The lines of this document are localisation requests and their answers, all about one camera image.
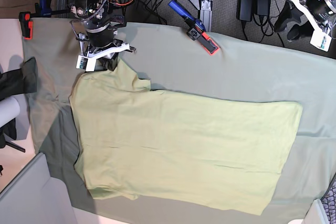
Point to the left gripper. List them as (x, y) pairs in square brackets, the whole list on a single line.
[(321, 10)]

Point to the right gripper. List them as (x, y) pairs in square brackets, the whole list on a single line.
[(101, 43)]

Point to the yellow-green T-shirt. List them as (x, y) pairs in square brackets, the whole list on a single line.
[(221, 154)]

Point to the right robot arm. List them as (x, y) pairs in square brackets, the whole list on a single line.
[(93, 14)]

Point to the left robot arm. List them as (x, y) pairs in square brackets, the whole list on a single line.
[(313, 19)]

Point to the sage green table cloth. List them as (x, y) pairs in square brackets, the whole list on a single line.
[(240, 71)]

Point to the blue orange clamp left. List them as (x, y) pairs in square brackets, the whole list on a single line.
[(43, 10)]

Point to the blue orange clamp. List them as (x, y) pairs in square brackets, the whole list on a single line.
[(196, 31), (43, 10)]

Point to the dark green cloth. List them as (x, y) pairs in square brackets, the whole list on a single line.
[(20, 81)]

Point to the blue orange clamp centre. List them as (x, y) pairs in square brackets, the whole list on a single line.
[(196, 31)]

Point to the grey bin corner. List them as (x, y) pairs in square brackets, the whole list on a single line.
[(33, 196)]

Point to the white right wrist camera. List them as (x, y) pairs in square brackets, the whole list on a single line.
[(85, 63)]

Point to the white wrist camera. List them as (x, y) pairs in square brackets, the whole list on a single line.
[(321, 40), (85, 63)]

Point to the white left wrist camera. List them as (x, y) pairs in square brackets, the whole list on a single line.
[(321, 40)]

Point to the aluminium frame post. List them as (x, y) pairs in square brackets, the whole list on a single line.
[(205, 8)]

